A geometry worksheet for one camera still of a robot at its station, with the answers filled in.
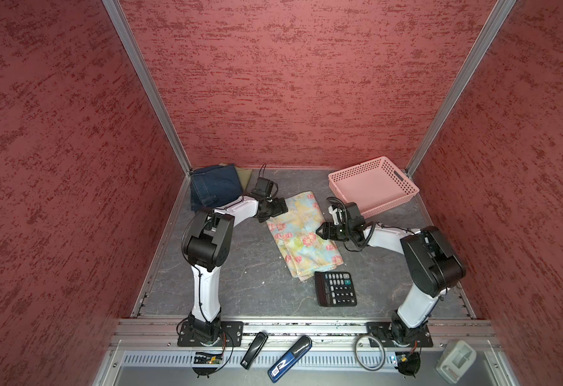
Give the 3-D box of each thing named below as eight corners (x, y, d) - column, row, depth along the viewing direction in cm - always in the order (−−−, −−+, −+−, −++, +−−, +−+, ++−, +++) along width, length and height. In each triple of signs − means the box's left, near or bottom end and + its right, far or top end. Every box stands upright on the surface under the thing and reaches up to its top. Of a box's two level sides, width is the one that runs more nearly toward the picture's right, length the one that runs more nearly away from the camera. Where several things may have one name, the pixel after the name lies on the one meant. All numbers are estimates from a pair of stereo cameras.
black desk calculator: (317, 306, 82) (318, 304, 79) (314, 274, 89) (315, 271, 86) (355, 306, 82) (357, 304, 79) (349, 274, 89) (351, 271, 86)
